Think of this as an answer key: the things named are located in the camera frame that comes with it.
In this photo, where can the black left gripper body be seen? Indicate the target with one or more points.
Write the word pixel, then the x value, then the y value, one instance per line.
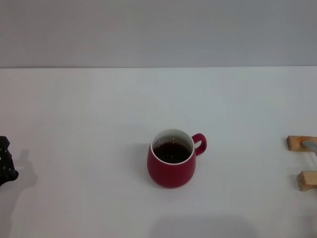
pixel 2 177

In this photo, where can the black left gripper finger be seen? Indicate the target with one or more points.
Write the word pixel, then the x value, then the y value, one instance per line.
pixel 8 166

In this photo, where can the red ceramic cup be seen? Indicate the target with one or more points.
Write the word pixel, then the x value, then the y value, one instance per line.
pixel 171 174

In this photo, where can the dark coffee liquid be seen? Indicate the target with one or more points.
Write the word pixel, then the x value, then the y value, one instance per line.
pixel 172 152

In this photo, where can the light wooden block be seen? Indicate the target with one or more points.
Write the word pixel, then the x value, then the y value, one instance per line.
pixel 307 181
pixel 293 143

